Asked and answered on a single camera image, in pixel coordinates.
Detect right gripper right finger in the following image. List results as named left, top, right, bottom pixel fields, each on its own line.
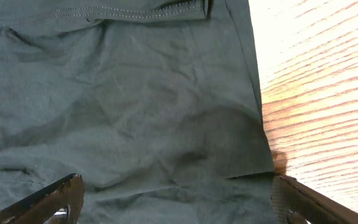
left=271, top=175, right=358, bottom=224

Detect black shorts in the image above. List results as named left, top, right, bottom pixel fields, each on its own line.
left=0, top=0, right=277, bottom=223

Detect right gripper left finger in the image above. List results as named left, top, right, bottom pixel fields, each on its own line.
left=0, top=174, right=85, bottom=224

